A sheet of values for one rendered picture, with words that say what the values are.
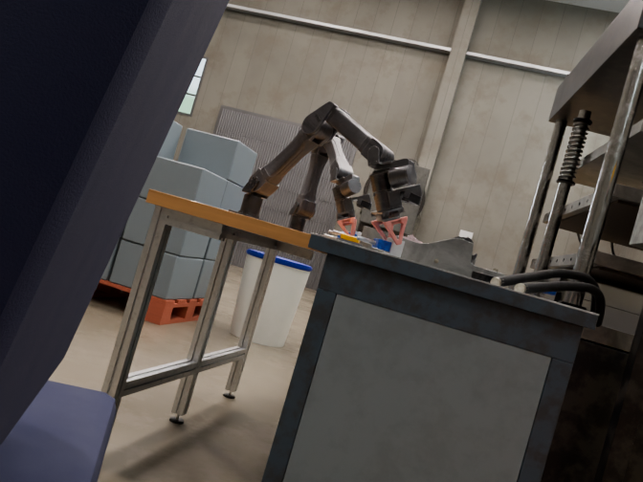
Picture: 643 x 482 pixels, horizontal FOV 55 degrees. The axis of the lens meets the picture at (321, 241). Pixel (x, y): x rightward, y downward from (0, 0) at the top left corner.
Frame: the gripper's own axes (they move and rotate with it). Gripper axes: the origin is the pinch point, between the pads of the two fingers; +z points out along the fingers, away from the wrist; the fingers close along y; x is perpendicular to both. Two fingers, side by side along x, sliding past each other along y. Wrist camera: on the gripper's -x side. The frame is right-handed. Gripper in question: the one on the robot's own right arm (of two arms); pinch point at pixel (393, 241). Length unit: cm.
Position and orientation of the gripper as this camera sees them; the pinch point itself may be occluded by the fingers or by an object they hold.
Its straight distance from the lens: 175.8
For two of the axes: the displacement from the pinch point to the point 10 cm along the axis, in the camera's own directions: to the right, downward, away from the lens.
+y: -2.5, -0.5, 9.7
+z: 2.2, 9.7, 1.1
